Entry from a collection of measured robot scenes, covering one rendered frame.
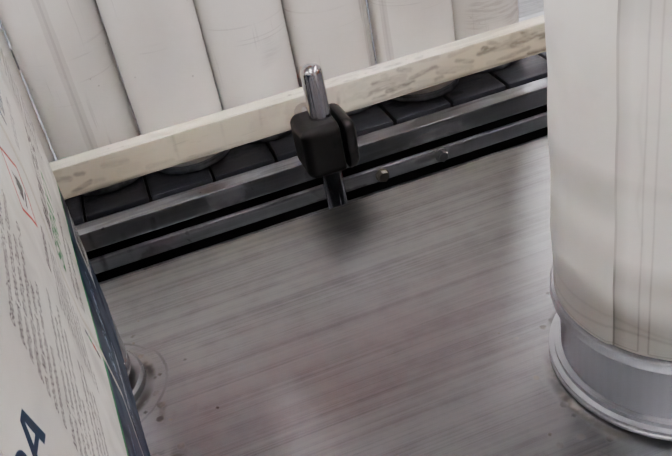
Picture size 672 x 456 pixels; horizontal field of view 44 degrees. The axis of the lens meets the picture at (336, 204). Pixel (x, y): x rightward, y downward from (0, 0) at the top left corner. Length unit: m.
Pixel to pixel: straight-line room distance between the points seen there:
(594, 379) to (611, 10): 0.14
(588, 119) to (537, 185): 0.19
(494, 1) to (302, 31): 0.12
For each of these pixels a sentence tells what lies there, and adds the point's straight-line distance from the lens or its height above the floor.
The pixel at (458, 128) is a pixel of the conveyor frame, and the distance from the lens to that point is 0.52.
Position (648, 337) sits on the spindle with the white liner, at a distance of 0.28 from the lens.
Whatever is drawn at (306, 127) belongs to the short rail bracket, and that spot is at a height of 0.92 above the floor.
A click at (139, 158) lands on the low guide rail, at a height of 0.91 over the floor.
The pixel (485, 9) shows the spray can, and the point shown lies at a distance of 0.54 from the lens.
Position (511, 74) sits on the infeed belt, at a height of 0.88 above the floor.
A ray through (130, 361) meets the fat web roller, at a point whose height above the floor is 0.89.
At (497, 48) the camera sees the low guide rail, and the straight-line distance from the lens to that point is 0.52.
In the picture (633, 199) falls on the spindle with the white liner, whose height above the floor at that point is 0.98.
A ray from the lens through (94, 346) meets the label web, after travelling 0.22.
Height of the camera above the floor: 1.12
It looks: 33 degrees down
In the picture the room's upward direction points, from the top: 11 degrees counter-clockwise
